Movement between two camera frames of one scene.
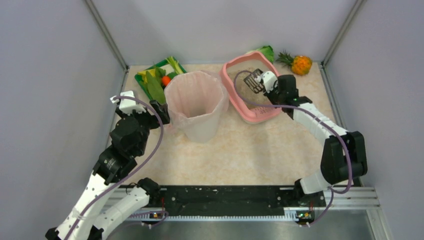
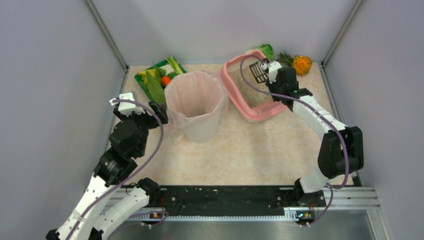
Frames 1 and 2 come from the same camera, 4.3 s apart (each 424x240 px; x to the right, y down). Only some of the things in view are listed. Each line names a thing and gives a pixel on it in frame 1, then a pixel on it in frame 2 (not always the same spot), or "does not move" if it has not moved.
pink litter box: [249, 104] does not move
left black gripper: [156, 110] does not move
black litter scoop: [253, 81] → [259, 74]
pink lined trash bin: [195, 101] does not move
